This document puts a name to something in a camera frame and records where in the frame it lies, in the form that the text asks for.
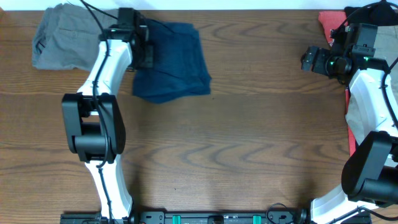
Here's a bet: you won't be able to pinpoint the dark blue shorts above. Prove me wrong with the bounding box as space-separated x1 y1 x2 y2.
132 19 211 104

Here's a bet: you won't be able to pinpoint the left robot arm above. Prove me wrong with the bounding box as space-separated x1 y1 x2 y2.
60 7 153 223

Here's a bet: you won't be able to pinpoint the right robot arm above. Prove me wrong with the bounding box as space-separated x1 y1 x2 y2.
301 23 397 223

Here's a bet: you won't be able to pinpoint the red printed t-shirt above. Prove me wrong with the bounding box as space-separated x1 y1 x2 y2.
318 11 356 156

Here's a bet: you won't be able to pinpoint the beige khaki shorts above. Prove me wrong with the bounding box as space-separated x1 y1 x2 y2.
345 26 397 144

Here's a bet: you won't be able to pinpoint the black garment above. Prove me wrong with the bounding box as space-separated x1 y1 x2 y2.
344 1 397 26

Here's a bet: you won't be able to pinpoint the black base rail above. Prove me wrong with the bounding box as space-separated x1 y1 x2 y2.
60 209 372 224

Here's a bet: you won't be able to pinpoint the folded grey shorts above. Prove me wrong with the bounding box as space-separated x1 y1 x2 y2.
32 4 101 71

